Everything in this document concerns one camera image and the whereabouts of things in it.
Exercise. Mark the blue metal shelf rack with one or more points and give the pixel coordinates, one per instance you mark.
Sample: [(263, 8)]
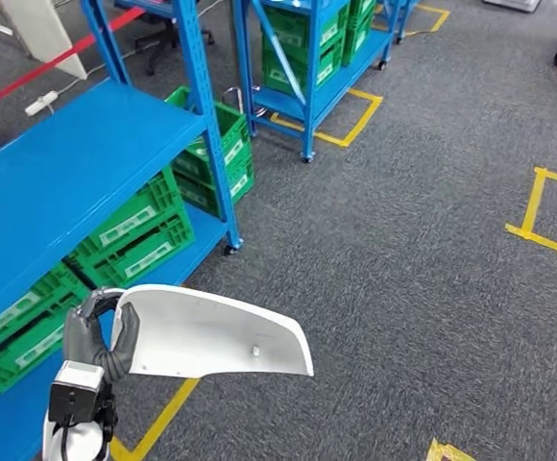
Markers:
[(288, 105), (67, 165)]

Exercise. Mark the yellow floor tape square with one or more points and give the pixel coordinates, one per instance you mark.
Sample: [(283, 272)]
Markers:
[(444, 453), (440, 22)]

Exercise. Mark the white plastic shell part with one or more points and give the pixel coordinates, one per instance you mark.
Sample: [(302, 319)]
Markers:
[(211, 331)]

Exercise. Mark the white desk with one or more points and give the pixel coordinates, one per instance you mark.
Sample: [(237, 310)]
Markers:
[(39, 32)]

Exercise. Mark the red barrier belt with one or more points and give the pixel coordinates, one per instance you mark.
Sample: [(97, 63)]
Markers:
[(43, 67)]

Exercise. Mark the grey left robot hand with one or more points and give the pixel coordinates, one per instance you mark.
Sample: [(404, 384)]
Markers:
[(84, 337)]

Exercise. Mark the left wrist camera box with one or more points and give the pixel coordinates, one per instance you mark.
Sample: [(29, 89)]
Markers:
[(74, 397)]

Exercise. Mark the white power strip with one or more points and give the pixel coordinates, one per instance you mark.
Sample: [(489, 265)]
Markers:
[(42, 103)]

